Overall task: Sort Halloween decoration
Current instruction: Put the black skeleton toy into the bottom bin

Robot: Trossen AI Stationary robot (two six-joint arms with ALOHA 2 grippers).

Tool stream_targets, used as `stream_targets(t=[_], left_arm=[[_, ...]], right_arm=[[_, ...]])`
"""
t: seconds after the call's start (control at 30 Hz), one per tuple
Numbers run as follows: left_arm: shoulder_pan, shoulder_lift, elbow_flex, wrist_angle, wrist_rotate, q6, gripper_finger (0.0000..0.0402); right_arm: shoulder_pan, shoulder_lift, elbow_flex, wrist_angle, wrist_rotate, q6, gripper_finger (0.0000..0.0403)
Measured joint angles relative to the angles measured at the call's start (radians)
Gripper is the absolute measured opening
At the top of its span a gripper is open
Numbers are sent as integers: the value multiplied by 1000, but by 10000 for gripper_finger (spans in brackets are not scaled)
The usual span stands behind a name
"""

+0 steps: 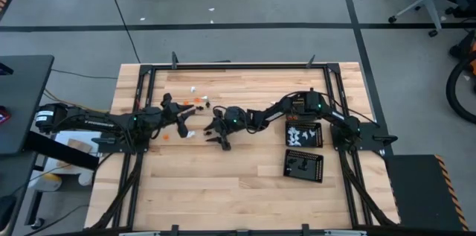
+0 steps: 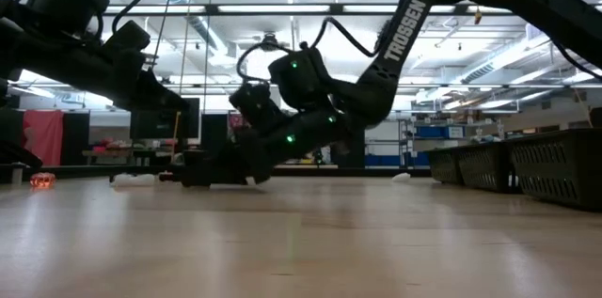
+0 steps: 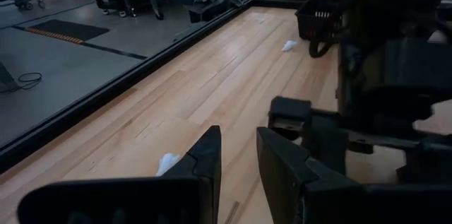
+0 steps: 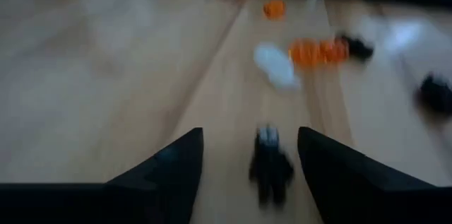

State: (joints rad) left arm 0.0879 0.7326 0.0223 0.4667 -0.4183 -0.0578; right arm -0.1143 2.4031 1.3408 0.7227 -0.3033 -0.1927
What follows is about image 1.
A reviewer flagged orange vacuum cleaner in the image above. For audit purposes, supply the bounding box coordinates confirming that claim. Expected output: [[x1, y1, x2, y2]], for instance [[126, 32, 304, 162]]
[[467, 40, 476, 77]]

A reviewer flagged black floor cable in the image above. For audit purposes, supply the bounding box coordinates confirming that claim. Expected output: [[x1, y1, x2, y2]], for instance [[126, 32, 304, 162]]
[[103, 0, 141, 64]]

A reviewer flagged white box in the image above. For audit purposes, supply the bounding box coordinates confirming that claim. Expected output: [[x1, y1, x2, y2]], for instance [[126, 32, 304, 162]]
[[54, 130, 104, 187]]

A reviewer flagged black slotted plastic basket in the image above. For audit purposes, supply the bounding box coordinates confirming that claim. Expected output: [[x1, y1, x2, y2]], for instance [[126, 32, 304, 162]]
[[283, 149, 324, 184], [285, 96, 323, 122], [285, 120, 324, 149]]

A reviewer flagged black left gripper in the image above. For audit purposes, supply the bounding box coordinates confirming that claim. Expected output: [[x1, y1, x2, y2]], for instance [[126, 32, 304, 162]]
[[158, 101, 197, 139]]

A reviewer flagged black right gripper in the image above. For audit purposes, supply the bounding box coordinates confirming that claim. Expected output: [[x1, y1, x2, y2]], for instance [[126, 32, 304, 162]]
[[204, 106, 249, 153]]

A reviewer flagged brown cardboard piece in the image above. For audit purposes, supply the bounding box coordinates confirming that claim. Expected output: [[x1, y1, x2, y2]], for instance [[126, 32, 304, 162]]
[[66, 138, 89, 153]]

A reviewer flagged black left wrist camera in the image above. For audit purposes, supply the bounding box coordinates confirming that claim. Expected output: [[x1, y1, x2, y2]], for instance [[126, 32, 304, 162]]
[[160, 92, 174, 109]]

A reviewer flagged black vacuum hose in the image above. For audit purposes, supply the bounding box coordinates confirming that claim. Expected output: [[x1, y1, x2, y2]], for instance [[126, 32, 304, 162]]
[[445, 29, 476, 125]]

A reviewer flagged black desk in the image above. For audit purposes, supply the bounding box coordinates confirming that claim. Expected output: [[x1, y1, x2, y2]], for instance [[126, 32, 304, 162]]
[[0, 54, 55, 155]]

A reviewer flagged black aluminium rig frame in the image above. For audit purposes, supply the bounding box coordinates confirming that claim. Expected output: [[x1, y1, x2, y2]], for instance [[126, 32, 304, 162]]
[[84, 51, 401, 236]]

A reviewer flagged black diagonal bar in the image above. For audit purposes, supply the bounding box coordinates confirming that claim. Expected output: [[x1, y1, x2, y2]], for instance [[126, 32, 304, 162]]
[[24, 130, 101, 172]]

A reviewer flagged yellow object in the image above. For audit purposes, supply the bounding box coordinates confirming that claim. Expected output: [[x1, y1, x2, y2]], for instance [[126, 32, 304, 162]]
[[42, 173, 63, 187]]

